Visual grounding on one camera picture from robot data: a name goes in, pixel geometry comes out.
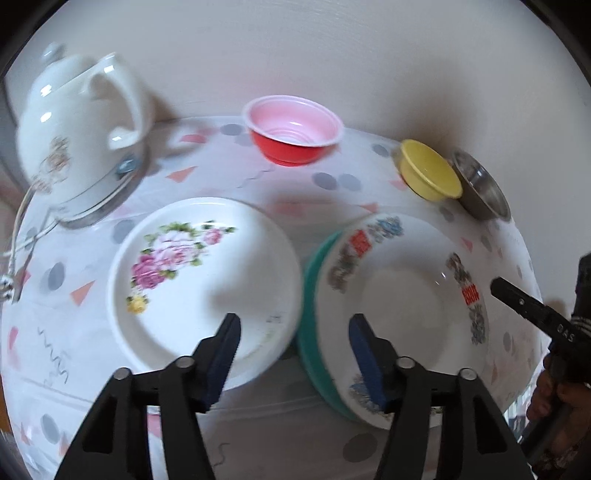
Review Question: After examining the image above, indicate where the large white patterned plate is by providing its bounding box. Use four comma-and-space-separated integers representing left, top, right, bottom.
313, 212, 539, 431

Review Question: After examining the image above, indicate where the white kettle power cord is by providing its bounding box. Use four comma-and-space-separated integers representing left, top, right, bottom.
0, 184, 61, 303

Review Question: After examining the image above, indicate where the teal plastic plate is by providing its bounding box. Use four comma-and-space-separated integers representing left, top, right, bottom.
295, 232, 360, 421

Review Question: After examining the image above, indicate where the stainless steel bowl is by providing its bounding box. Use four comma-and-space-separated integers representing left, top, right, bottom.
450, 148, 512, 222

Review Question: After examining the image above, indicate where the person's right hand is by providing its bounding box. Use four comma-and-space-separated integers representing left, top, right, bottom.
527, 356, 590, 479

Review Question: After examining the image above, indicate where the small white floral plate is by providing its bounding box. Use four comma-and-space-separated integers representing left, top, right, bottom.
106, 197, 303, 389

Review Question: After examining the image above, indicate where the patterned white tablecloth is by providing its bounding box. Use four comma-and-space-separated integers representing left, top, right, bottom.
2, 117, 539, 479

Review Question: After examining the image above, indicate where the red plastic bowl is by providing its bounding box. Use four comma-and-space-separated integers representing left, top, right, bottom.
242, 95, 345, 167

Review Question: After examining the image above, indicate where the yellow plastic bowl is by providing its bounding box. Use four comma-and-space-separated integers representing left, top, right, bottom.
394, 139, 463, 202

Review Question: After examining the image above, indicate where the white ceramic electric kettle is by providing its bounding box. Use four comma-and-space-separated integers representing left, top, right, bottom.
16, 43, 154, 223

